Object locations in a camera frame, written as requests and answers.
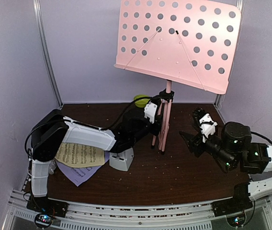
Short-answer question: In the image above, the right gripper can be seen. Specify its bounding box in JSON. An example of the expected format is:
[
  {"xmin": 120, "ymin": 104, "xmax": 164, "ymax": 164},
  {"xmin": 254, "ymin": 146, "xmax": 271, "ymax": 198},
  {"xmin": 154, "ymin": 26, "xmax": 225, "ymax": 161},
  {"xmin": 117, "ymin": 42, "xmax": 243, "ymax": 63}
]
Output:
[{"xmin": 179, "ymin": 130, "xmax": 237, "ymax": 169}]

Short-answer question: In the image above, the yellow sheet music page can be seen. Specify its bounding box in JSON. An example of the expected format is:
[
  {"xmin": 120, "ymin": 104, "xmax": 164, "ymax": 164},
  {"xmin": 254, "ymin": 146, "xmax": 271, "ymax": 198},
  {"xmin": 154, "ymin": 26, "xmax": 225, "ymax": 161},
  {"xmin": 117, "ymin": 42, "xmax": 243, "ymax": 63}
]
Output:
[{"xmin": 55, "ymin": 143, "xmax": 105, "ymax": 168}]

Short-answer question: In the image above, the pink music stand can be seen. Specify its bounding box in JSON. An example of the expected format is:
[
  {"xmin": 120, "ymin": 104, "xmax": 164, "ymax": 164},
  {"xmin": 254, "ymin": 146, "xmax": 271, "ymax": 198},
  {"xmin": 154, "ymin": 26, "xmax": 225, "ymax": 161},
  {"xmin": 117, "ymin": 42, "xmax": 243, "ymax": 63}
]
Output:
[{"xmin": 113, "ymin": 0, "xmax": 243, "ymax": 155}]

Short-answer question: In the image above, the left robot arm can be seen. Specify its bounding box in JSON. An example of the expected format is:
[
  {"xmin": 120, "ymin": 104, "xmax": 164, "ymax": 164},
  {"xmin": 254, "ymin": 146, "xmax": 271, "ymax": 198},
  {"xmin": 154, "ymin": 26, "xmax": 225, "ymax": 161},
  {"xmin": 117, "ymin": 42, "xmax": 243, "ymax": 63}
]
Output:
[{"xmin": 24, "ymin": 95, "xmax": 163, "ymax": 213}]

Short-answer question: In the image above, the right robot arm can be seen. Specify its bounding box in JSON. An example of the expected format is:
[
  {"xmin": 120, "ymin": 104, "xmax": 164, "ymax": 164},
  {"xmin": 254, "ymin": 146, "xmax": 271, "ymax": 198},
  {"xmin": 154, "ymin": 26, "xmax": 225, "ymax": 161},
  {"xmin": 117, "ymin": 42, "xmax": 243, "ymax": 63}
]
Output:
[{"xmin": 179, "ymin": 108, "xmax": 272, "ymax": 212}]

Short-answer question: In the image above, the green plastic bowl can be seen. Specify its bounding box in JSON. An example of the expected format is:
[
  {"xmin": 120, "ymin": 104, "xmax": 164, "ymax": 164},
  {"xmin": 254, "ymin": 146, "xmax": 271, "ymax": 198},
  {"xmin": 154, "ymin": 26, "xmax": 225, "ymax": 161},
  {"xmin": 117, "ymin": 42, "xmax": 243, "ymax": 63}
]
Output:
[{"xmin": 134, "ymin": 94, "xmax": 150, "ymax": 108}]

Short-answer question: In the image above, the white metronome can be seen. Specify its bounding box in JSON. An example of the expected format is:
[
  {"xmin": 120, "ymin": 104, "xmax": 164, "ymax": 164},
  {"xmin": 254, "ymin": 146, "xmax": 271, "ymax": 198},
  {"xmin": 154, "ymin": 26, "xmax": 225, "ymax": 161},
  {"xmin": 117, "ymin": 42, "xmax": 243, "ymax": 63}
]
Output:
[{"xmin": 109, "ymin": 148, "xmax": 134, "ymax": 172}]

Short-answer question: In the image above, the purple sheet music page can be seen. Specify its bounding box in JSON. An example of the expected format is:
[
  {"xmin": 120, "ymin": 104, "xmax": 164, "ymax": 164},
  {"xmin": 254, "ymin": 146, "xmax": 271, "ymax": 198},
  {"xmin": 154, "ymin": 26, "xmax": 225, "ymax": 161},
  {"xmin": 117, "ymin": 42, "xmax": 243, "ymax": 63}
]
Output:
[{"xmin": 56, "ymin": 151, "xmax": 110, "ymax": 187}]

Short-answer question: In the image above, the white orange-lined mug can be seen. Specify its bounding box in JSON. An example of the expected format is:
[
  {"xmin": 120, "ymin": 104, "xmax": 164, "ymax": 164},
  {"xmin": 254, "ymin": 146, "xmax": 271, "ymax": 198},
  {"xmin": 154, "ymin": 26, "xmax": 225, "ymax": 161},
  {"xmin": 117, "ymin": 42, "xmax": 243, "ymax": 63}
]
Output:
[{"xmin": 48, "ymin": 160, "xmax": 57, "ymax": 175}]

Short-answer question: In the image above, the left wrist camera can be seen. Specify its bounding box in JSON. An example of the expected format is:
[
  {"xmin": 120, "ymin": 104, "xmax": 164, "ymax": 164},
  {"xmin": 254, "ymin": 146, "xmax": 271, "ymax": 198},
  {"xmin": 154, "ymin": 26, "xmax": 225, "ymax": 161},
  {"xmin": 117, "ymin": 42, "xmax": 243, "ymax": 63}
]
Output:
[{"xmin": 144, "ymin": 102, "xmax": 158, "ymax": 124}]

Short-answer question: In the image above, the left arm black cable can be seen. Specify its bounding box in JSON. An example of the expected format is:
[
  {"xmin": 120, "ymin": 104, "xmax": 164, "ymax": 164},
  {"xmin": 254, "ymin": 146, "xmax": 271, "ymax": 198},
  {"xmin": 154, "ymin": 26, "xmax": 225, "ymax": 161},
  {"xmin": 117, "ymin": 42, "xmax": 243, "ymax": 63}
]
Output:
[{"xmin": 24, "ymin": 94, "xmax": 165, "ymax": 156}]

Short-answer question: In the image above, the right aluminium frame post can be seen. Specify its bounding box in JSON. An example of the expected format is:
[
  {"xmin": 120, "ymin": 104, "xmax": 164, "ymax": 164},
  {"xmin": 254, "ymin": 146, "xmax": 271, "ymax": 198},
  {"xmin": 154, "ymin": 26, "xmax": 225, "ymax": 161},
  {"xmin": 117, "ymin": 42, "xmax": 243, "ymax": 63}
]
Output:
[{"xmin": 214, "ymin": 0, "xmax": 245, "ymax": 111}]

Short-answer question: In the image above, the aluminium frame post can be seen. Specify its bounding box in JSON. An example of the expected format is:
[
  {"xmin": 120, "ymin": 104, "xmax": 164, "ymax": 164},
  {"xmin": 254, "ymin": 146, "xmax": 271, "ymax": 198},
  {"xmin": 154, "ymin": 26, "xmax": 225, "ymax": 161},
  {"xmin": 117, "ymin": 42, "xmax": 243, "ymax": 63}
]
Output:
[
  {"xmin": 33, "ymin": 0, "xmax": 64, "ymax": 109},
  {"xmin": 214, "ymin": 0, "xmax": 245, "ymax": 111}
]

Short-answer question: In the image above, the front aluminium rail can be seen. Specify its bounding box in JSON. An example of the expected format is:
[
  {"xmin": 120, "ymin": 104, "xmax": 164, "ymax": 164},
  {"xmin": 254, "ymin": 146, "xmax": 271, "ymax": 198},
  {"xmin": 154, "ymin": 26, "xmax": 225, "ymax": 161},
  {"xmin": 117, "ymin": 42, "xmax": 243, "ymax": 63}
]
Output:
[{"xmin": 0, "ymin": 198, "xmax": 272, "ymax": 230}]

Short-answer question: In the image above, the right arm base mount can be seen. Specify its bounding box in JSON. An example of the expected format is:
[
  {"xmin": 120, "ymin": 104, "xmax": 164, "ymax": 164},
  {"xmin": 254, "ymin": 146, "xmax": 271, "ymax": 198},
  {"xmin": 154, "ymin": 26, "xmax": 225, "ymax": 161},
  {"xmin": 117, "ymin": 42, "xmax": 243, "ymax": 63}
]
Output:
[{"xmin": 212, "ymin": 198, "xmax": 255, "ymax": 229}]

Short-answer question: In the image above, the left aluminium frame post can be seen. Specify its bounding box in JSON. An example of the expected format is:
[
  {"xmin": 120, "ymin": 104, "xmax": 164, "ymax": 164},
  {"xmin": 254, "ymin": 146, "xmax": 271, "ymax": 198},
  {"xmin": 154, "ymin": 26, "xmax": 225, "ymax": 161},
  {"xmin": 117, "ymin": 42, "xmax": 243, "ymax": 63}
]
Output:
[{"xmin": 33, "ymin": 0, "xmax": 64, "ymax": 109}]

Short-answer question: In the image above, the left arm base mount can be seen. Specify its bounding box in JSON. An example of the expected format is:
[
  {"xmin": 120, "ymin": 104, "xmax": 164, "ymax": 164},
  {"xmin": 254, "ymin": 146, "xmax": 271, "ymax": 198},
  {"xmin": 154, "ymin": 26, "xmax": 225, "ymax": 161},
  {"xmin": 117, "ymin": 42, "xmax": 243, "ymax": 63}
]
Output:
[{"xmin": 26, "ymin": 195, "xmax": 68, "ymax": 230}]

